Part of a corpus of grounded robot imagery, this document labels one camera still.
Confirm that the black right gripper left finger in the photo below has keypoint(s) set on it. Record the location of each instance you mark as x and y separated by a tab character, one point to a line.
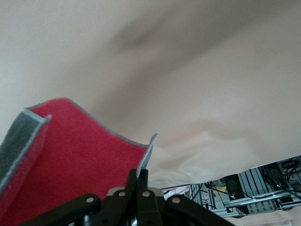
113	209

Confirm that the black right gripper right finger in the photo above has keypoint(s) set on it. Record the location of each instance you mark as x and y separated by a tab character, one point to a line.
150	209

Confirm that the red cloth with grey back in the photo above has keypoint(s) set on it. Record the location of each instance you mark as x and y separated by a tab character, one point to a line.
82	153

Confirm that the aluminium profile frame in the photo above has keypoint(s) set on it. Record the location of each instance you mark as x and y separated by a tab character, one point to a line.
254	199

